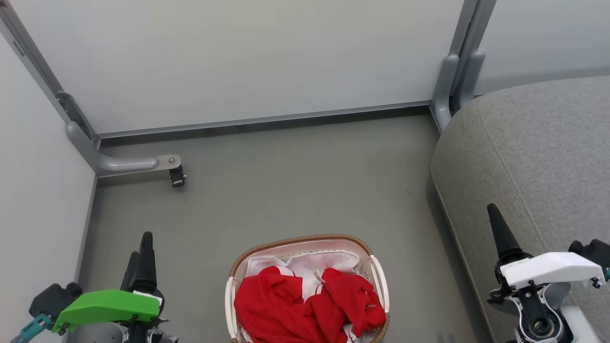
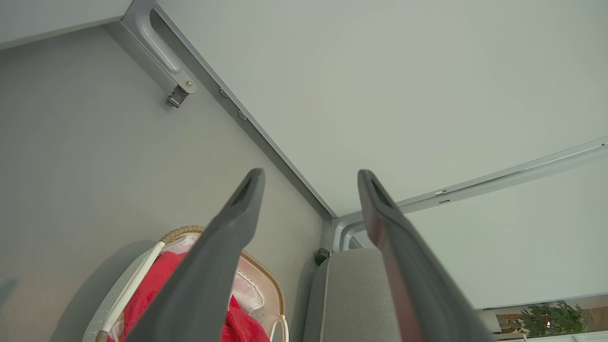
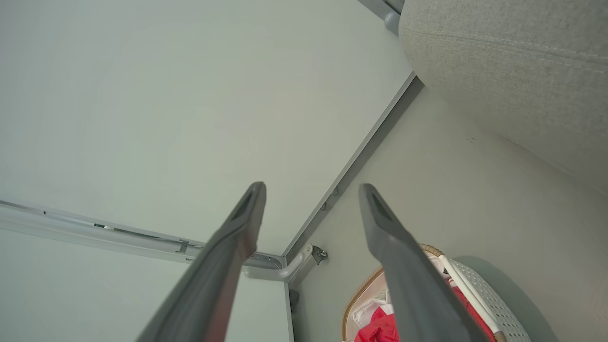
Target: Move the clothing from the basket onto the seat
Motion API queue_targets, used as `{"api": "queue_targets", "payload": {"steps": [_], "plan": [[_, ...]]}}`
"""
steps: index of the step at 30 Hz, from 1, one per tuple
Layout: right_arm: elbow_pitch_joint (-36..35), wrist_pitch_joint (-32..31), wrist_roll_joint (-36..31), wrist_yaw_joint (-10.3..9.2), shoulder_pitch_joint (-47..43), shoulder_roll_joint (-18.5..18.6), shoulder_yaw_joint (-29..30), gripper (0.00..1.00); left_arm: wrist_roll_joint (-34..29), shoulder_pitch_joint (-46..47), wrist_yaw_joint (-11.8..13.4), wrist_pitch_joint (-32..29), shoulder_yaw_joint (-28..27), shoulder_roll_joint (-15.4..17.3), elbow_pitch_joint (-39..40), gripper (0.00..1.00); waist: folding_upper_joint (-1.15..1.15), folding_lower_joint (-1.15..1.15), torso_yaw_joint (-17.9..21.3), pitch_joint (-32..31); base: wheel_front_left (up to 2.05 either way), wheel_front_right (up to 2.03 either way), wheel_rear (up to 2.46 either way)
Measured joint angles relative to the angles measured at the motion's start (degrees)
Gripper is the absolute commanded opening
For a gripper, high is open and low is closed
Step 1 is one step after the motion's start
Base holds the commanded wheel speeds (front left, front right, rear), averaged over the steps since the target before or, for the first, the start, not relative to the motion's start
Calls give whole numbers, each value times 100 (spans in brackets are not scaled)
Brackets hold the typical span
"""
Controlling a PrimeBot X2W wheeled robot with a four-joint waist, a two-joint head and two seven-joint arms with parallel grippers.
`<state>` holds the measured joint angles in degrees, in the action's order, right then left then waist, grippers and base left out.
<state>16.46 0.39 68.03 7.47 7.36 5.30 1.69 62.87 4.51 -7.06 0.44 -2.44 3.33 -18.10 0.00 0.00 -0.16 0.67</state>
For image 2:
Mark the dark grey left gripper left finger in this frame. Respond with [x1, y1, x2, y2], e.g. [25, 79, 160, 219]
[124, 168, 265, 342]

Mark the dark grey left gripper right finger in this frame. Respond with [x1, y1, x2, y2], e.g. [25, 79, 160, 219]
[357, 170, 494, 342]

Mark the red and white garment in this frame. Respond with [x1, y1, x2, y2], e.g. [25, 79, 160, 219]
[108, 252, 271, 342]

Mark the grey fabric sofa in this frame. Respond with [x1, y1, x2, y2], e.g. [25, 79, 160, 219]
[303, 248, 404, 342]

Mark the white woven laundry basket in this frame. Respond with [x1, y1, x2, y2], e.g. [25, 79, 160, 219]
[82, 226, 289, 342]

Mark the green potted plant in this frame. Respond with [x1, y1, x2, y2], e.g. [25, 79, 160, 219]
[520, 300, 589, 338]

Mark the small metal latch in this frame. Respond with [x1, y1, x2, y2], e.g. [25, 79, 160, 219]
[166, 85, 190, 109]

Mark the white basket handle strap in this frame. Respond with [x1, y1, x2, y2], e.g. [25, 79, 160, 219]
[271, 314, 289, 342]
[97, 241, 166, 342]

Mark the aluminium partition frame rail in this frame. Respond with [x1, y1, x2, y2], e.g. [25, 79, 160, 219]
[331, 137, 608, 252]
[151, 4, 339, 220]

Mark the grey metal handle bracket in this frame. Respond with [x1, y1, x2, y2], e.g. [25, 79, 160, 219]
[121, 0, 198, 94]

